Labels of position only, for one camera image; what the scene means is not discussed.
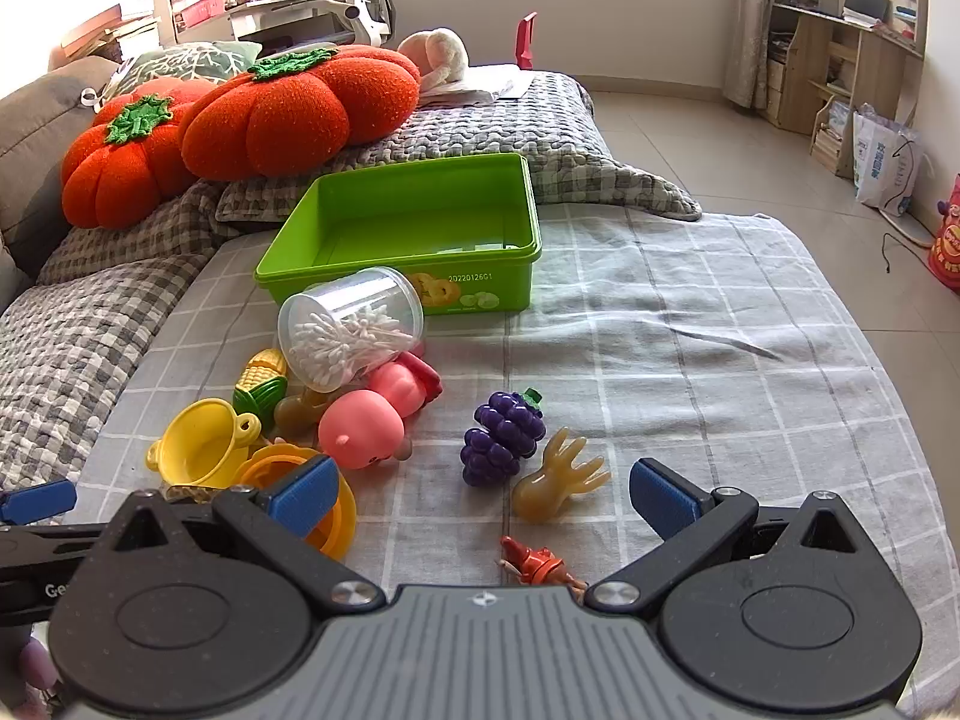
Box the white desk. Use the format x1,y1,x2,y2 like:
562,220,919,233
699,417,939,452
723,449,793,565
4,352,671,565
172,0,361,47

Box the pink white plush toy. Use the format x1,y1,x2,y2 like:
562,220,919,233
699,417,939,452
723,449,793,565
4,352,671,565
396,28,470,87

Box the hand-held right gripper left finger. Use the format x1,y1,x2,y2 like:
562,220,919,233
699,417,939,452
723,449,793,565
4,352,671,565
90,456,387,612

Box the white papers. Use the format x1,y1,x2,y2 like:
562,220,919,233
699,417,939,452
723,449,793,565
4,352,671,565
420,66,535,102

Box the grey grid-patterned sheet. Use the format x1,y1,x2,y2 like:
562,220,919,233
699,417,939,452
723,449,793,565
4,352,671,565
67,206,938,713

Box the red printed bag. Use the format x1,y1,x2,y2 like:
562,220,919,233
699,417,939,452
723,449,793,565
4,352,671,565
928,172,960,293

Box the pink storage box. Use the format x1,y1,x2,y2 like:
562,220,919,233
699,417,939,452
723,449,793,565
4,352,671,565
172,0,230,31

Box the black floor cable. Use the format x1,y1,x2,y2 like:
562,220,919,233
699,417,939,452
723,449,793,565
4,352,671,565
881,232,935,275

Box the person's left hand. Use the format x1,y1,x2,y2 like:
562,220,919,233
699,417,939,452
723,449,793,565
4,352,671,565
0,634,67,720

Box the grey quilted checked blanket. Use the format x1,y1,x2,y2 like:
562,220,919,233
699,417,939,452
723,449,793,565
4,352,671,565
0,71,702,496

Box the large orange pumpkin cushion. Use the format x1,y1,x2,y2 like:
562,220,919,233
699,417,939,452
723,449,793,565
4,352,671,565
178,45,421,182

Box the stack of books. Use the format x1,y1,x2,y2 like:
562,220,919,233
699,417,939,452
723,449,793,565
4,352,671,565
60,4,162,61

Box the amber hand-shaped rubber toy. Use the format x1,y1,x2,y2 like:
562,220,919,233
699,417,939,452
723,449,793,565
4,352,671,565
511,427,613,522

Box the grey sofa backrest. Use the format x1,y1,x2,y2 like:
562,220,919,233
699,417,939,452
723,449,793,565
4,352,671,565
0,56,121,278

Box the orange toy pot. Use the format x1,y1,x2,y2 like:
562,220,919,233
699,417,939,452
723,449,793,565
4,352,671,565
232,444,358,562

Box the purple toy grapes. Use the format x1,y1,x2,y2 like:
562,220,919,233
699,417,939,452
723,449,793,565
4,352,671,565
461,388,547,488

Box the small orange pumpkin cushion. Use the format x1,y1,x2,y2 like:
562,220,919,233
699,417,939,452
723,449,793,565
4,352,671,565
61,77,218,230

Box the clear cotton swab jar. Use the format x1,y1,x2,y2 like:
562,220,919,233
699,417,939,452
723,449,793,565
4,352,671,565
277,267,425,393

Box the green patterned pillow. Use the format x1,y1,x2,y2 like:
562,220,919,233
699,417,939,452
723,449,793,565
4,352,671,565
112,40,263,95

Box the toy corn cob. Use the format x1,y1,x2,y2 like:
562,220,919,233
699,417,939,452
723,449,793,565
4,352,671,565
232,349,289,417

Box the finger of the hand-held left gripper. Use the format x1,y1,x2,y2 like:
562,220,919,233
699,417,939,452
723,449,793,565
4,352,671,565
0,480,115,565

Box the pink red plastic toy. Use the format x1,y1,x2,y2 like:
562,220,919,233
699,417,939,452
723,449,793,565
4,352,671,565
367,352,443,417

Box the small red figurine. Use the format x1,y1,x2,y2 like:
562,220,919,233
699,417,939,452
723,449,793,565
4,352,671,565
496,536,590,601

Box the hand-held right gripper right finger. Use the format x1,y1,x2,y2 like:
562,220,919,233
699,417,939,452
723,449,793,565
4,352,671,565
583,457,875,612

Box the beige curtain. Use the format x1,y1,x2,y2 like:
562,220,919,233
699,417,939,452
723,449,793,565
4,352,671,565
724,0,785,110

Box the green plastic box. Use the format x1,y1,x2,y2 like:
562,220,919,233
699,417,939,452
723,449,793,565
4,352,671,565
253,152,543,316

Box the wooden desk shelf unit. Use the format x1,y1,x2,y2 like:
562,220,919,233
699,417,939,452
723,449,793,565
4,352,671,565
765,0,927,177

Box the white shopping bag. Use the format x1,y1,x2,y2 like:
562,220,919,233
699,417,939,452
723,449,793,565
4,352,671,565
853,103,923,218

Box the yellow toy pot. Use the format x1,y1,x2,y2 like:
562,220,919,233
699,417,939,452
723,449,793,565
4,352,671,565
145,399,262,490

